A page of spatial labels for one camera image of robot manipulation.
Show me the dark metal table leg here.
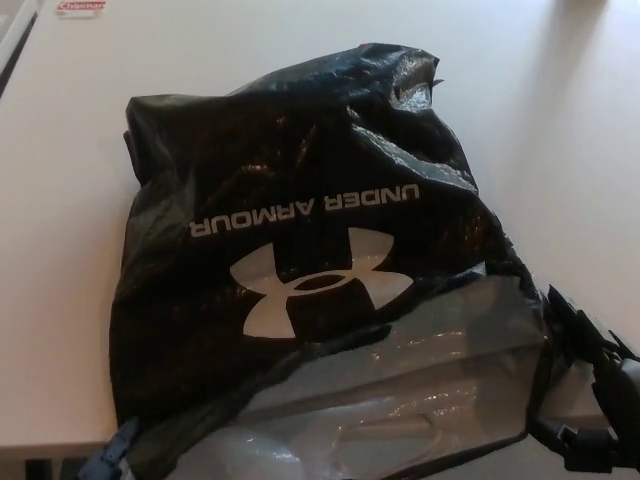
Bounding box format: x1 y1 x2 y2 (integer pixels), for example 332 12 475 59
24 443 55 480

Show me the white desk with dark edge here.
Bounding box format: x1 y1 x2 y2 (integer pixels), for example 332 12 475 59
0 0 40 94

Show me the red and white sticker label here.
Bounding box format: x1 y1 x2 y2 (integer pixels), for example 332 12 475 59
55 0 106 18

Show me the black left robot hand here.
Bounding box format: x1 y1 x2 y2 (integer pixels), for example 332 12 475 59
87 416 142 480

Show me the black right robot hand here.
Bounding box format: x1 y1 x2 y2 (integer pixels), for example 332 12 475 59
528 283 640 472

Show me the black Under Armour plastic bag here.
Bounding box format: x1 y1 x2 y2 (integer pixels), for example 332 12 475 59
107 42 569 480

